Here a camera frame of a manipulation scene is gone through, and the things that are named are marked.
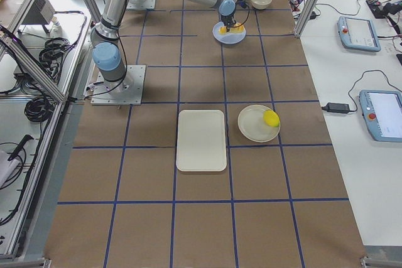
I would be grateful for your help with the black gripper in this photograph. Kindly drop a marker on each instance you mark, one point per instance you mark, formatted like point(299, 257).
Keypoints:
point(227, 18)

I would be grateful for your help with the orange striped bread roll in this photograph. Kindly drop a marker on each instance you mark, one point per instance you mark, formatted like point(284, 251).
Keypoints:
point(235, 29)

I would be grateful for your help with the blue plate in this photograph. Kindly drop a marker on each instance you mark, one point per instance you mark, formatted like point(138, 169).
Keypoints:
point(228, 39)

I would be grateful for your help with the cream round plate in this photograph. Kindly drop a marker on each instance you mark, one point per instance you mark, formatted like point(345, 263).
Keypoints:
point(251, 124)

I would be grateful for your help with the cream bowl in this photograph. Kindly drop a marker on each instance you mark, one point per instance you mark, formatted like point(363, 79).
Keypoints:
point(261, 4)

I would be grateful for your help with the yellow lemon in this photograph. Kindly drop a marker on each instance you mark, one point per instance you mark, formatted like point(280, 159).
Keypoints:
point(271, 118)

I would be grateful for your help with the white rectangular tray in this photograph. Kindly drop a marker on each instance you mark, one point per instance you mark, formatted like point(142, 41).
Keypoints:
point(201, 142)

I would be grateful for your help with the far blue teach pendant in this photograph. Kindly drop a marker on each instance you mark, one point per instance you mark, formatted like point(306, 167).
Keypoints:
point(358, 34)

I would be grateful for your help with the blue teach pendant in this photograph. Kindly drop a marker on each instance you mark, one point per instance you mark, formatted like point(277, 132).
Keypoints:
point(381, 111)
point(358, 34)

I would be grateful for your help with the black power adapter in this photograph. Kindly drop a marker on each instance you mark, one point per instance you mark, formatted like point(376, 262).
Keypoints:
point(339, 108)

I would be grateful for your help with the near blue teach pendant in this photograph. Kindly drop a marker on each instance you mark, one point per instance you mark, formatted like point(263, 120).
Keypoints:
point(381, 111)

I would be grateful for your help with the grey control box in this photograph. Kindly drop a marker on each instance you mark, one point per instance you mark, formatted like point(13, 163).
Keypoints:
point(41, 13)

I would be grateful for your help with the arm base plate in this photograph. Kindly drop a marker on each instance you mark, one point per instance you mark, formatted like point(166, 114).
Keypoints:
point(147, 6)
point(129, 92)

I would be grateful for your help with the aluminium frame post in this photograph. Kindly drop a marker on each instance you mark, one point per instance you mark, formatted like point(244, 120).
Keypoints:
point(311, 1)

